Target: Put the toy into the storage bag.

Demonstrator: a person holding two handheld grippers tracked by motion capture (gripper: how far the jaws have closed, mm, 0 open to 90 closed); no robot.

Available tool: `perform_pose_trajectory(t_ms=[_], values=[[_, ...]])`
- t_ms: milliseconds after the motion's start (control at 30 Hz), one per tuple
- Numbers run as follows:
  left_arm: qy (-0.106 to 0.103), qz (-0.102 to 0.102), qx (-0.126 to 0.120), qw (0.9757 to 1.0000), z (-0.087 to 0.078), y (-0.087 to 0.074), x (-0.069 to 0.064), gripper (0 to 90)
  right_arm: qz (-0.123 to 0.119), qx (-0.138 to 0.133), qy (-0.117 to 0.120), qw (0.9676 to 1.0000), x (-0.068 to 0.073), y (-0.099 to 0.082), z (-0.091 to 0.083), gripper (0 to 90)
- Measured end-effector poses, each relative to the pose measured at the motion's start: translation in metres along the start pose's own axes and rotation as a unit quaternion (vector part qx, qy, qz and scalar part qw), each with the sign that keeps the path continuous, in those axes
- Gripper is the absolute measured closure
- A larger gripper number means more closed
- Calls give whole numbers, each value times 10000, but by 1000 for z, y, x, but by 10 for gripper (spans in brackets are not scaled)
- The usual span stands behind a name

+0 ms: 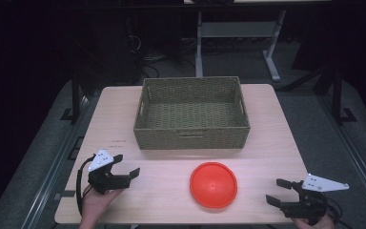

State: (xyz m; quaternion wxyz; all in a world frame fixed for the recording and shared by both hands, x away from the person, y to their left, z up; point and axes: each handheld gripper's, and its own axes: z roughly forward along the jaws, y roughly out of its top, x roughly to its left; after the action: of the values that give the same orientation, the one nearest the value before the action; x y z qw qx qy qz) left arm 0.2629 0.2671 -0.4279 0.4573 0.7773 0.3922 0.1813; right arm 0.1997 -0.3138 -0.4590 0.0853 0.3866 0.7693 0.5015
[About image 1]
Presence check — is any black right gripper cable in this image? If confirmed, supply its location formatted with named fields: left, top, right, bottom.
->
left=323, top=195, right=356, bottom=229

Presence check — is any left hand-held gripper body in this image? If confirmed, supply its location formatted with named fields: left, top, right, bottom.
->
left=87, top=148, right=132, bottom=196

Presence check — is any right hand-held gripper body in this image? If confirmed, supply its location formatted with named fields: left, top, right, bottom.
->
left=280, top=173, right=351, bottom=225

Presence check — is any black metal stand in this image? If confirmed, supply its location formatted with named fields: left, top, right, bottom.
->
left=60, top=68, right=83, bottom=122
left=330, top=61, right=358, bottom=126

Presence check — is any person's left hand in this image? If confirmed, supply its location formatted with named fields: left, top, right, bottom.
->
left=78, top=185, right=126, bottom=229

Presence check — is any person's right hand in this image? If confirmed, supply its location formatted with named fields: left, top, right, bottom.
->
left=290, top=214, right=336, bottom=229

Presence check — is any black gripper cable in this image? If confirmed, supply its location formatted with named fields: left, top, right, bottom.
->
left=75, top=154, right=97, bottom=218
left=323, top=195, right=356, bottom=229

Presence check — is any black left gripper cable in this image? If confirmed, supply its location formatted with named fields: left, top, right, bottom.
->
left=75, top=154, right=97, bottom=218

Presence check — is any green woven basket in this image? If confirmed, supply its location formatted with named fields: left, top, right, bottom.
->
left=132, top=75, right=252, bottom=151

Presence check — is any grey metal table frame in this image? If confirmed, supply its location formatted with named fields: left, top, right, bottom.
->
left=194, top=9, right=288, bottom=84

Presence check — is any bundle of floor cables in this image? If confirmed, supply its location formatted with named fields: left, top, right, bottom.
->
left=125, top=18, right=198, bottom=80

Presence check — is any orange plastic bowl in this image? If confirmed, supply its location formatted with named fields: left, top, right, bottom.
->
left=189, top=161, right=238, bottom=210

